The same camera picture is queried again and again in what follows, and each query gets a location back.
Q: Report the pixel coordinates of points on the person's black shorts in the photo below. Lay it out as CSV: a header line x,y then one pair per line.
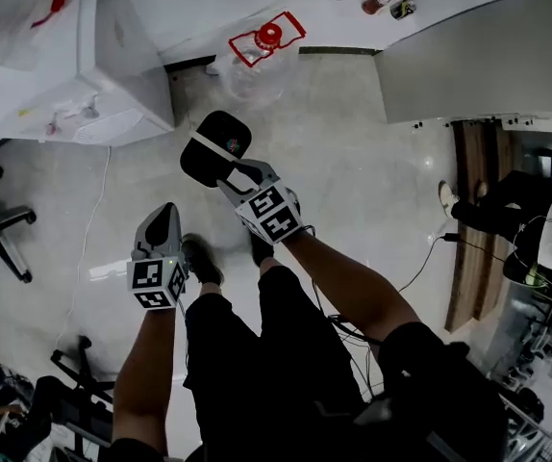
x,y
281,378

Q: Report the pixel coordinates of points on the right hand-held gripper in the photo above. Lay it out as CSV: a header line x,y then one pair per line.
x,y
271,214

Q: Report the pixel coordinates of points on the person's left forearm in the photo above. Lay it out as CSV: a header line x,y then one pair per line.
x,y
146,383

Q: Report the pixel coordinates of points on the small drink can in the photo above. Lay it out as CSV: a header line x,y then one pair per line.
x,y
403,8

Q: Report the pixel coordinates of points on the person's right forearm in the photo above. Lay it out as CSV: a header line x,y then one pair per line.
x,y
353,291

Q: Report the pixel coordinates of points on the wooden plank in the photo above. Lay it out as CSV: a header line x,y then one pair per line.
x,y
478,238

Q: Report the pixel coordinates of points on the clear water bottle red label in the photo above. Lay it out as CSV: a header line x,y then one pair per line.
x,y
7,12

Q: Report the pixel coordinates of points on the brown bottle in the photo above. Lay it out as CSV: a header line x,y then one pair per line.
x,y
377,0

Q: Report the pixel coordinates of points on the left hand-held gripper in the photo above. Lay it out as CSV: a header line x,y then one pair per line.
x,y
153,279

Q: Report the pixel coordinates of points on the person's black shirt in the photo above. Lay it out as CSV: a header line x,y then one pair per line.
x,y
439,392

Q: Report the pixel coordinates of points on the person's left shoe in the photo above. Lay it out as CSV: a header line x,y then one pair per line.
x,y
204,260

